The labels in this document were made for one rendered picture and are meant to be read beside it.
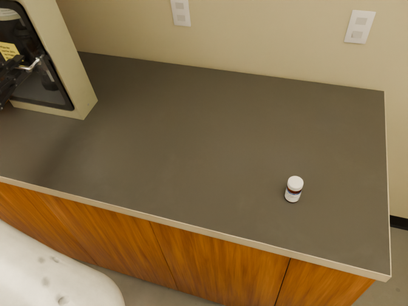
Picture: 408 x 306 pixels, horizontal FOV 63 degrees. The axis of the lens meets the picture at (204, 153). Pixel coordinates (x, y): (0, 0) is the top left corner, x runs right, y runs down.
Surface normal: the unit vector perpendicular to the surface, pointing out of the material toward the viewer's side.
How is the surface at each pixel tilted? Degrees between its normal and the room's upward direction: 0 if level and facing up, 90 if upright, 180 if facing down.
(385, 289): 0
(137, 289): 0
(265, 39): 90
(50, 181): 0
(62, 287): 33
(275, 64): 90
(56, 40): 90
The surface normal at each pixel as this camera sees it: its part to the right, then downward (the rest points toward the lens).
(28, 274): 0.48, -0.53
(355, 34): -0.30, 0.75
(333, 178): -0.07, -0.63
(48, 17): 0.95, 0.18
